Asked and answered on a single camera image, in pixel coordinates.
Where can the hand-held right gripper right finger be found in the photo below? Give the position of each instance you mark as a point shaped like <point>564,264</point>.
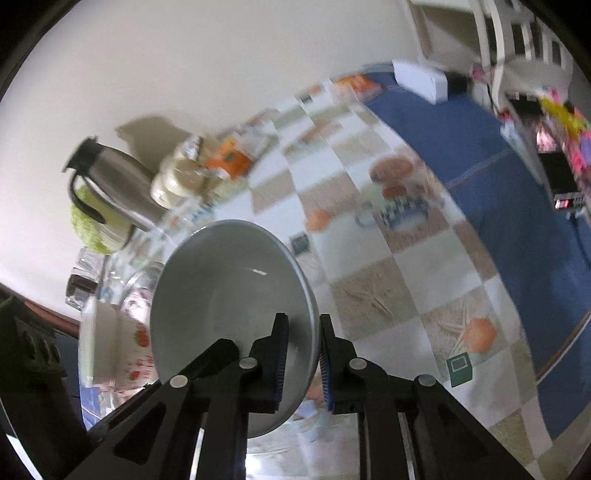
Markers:
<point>328,369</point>

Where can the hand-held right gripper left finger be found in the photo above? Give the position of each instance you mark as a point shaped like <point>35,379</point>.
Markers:
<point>279,360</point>

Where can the light blue bowl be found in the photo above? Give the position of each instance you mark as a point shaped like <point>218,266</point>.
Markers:
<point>221,286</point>

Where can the strawberry print bowl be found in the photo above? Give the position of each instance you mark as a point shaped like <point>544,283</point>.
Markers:
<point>134,350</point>

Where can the clear glass ashtray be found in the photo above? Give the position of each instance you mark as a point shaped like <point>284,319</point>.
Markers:
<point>78,290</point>

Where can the clear glass cup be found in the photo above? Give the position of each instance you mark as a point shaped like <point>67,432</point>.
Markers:
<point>90,261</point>

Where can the napa cabbage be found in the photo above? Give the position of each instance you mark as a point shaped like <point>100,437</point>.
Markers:
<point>92,230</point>

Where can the orange snack packet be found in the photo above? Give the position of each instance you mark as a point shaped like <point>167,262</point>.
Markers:
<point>358,85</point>
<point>231,161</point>

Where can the bag of steamed buns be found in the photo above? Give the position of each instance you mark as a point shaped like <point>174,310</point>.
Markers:
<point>180,180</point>

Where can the stainless steel thermos jug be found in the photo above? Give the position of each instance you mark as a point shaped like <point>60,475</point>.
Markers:
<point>115,180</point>

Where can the white power box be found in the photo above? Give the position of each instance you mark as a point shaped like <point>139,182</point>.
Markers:
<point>420,81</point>

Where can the smartphone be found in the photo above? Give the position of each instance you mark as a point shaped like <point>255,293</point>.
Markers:
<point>554,166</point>

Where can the colourful toy pile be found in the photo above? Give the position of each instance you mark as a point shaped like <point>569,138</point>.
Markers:
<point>572,124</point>

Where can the white chair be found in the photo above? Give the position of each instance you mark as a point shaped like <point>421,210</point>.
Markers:
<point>508,32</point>

